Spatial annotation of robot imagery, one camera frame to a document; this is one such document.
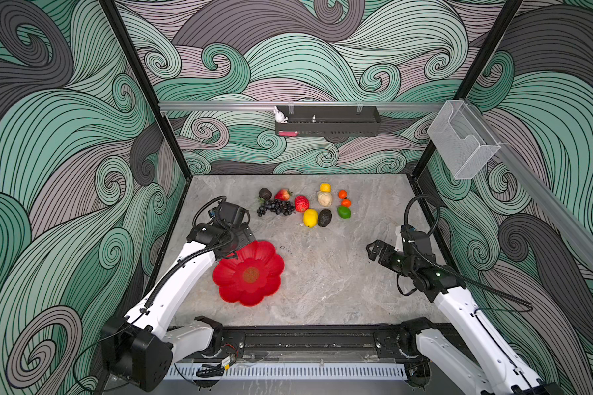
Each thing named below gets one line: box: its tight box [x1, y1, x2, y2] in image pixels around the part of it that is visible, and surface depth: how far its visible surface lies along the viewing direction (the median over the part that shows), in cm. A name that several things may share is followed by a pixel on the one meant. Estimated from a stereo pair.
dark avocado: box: [317, 208, 332, 228], surface depth 103 cm
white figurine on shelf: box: [273, 105, 289, 125], surface depth 87 cm
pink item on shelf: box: [278, 130, 299, 137], surface depth 91 cm
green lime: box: [336, 205, 352, 219], surface depth 106 cm
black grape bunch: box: [256, 199, 295, 218], surface depth 106 cm
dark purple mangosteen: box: [258, 187, 273, 200], surface depth 112 cm
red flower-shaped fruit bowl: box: [212, 240, 285, 307], surface depth 89 cm
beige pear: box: [317, 191, 333, 208], surface depth 109 cm
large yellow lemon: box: [303, 208, 319, 228], surface depth 102 cm
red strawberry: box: [275, 188, 293, 202], surface depth 111 cm
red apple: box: [294, 195, 310, 214], surface depth 106 cm
